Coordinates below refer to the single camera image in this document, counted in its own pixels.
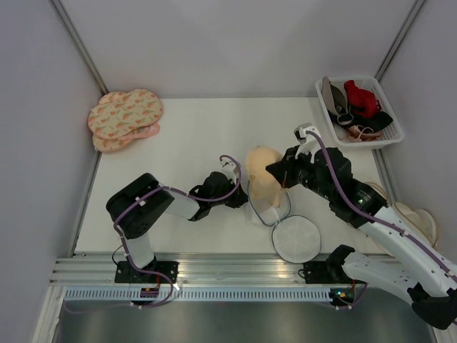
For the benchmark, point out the red bra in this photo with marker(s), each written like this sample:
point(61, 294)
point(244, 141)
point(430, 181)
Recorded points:
point(361, 101)

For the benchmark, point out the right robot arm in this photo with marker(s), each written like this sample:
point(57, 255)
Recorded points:
point(425, 280)

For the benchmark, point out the cream laundry bag right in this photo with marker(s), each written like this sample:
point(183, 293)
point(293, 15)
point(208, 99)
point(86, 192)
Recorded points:
point(419, 220)

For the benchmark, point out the white slotted cable duct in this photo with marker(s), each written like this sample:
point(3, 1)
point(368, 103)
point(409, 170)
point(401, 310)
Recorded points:
point(209, 294)

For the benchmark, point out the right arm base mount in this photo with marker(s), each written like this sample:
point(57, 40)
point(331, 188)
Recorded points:
point(319, 272)

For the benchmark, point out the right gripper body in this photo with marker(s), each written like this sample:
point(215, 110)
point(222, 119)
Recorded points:
point(301, 170)

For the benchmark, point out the floral laundry bag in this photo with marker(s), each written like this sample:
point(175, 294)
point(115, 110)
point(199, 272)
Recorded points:
point(108, 146)
point(119, 113)

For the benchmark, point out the floral laundry bag top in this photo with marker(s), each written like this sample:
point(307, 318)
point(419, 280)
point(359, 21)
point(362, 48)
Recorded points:
point(119, 113)

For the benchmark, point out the aluminium mounting rail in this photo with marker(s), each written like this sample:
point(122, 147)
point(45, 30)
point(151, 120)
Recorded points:
point(195, 270)

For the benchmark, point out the white mesh laundry bag blue zipper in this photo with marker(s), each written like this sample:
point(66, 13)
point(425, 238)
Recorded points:
point(295, 238)

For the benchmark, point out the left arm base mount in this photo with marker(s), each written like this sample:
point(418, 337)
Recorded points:
point(160, 272)

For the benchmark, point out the white plastic basket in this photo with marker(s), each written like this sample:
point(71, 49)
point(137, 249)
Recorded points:
point(392, 134)

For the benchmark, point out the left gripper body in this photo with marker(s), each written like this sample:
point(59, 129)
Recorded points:
point(233, 200)

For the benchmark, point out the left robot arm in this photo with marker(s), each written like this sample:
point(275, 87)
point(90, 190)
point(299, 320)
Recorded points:
point(139, 205)

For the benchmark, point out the right aluminium frame post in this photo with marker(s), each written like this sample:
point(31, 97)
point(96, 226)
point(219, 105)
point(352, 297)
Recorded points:
point(413, 14)

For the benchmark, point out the beige grey bra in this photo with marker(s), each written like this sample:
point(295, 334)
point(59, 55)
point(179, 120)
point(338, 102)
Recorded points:
point(334, 98)

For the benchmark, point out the left aluminium frame post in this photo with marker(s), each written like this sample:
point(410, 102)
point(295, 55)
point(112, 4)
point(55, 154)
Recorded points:
point(72, 32)

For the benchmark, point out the floral laundry bag bottom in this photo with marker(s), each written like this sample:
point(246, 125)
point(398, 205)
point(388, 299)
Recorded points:
point(108, 146)

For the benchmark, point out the black bra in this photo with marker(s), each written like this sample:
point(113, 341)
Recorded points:
point(377, 123)

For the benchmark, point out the aluminium frame post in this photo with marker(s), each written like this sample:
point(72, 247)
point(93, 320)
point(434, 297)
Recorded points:
point(72, 32)
point(413, 14)

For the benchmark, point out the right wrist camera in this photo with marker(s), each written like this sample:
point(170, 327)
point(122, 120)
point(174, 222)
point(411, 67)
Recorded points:
point(306, 134)

